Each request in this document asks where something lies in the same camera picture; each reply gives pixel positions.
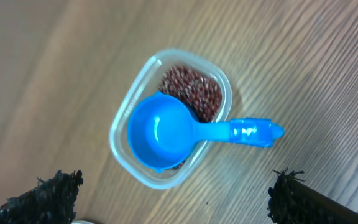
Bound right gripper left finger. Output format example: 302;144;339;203
0;170;83;224

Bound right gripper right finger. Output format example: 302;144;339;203
267;169;358;224

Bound blue plastic scoop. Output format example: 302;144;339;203
127;91;285;173

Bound white digital kitchen scale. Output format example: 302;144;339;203
71;220;94;224

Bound red beans in container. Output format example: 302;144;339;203
158;65;222;123

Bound clear plastic container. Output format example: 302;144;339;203
109;48;233;190

